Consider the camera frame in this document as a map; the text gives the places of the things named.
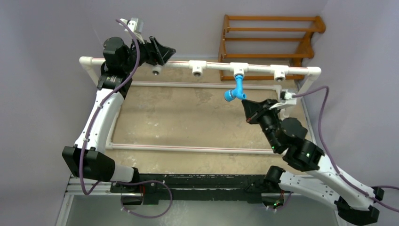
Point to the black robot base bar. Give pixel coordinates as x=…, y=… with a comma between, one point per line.
x=252, y=188

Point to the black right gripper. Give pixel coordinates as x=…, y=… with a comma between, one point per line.
x=253, y=110

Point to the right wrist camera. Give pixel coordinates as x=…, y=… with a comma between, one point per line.
x=287, y=99

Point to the wooden rack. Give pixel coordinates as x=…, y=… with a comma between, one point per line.
x=302, y=36

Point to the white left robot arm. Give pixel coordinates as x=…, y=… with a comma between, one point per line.
x=86, y=158

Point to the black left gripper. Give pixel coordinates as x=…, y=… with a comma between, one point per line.
x=158, y=57

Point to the white PVC pipe frame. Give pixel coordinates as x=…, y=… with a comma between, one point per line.
x=193, y=67

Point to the blue plastic water faucet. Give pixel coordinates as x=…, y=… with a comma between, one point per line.
x=237, y=92

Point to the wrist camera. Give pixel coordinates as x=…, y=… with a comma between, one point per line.
x=287, y=99
x=136, y=26

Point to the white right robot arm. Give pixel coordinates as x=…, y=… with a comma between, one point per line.
x=287, y=137

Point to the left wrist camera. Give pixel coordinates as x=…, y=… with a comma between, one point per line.
x=136, y=26

